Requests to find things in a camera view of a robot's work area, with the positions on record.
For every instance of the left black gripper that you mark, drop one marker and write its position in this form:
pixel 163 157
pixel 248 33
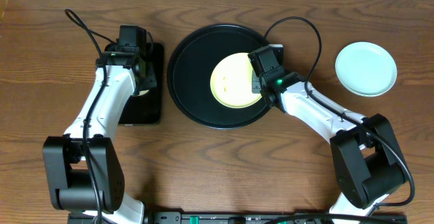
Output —
pixel 148 79

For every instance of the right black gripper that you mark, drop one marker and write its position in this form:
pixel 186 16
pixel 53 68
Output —
pixel 286 73

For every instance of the green yellow sponge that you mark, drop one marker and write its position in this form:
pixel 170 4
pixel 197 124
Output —
pixel 142 93

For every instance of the yellow plate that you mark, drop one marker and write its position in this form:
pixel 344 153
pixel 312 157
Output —
pixel 231 82

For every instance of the light blue plate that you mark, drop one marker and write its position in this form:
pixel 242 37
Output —
pixel 368 90
pixel 365 62

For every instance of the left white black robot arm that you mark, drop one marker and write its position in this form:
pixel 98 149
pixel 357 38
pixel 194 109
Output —
pixel 83 171

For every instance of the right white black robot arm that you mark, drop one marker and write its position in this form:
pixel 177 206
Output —
pixel 368 161

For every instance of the black rectangular tray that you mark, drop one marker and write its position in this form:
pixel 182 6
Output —
pixel 149 108

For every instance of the round black serving tray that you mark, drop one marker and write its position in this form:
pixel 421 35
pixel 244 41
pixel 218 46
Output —
pixel 190 69

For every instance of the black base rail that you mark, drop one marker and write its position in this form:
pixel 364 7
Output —
pixel 197 218

